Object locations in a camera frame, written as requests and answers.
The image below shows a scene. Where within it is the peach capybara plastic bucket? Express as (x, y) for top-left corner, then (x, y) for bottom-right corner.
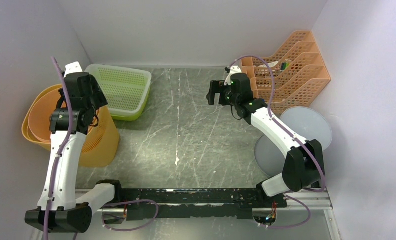
(22, 84), (110, 152)

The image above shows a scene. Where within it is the yellow slotted waste basket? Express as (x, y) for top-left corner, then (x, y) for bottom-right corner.
(21, 83), (121, 169)

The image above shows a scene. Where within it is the grey plastic bucket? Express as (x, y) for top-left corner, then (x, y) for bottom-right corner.
(254, 106), (333, 178)

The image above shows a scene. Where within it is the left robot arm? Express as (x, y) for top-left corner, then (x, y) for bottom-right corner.
(24, 72), (125, 239)

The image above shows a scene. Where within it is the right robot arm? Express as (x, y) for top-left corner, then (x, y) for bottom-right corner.
(206, 73), (326, 207)

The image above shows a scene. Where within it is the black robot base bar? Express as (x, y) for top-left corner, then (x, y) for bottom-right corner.
(102, 188), (288, 221)

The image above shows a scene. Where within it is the white perforated basket tray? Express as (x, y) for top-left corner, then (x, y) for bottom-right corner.
(85, 64), (152, 108)

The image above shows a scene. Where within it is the peach plastic desk organizer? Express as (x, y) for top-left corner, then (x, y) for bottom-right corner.
(240, 30), (331, 116)

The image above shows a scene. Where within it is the green plastic basin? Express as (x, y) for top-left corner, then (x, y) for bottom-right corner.
(108, 88), (150, 122)

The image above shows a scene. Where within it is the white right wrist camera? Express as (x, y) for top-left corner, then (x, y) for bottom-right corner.
(224, 65), (242, 85)

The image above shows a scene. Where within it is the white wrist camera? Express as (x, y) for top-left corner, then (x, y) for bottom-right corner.
(64, 61), (83, 78)
(224, 65), (242, 85)

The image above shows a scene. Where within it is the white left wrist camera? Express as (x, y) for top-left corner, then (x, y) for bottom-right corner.
(64, 61), (83, 78)

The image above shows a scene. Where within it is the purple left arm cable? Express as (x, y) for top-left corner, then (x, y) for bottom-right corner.
(42, 56), (74, 240)

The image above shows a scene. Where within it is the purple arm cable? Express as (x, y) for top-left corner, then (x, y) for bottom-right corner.
(227, 55), (327, 230)
(42, 56), (74, 240)

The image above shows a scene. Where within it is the aluminium rail frame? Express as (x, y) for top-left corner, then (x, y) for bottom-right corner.
(25, 182), (341, 240)

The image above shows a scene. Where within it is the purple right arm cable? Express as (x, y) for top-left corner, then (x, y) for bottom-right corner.
(227, 55), (327, 230)

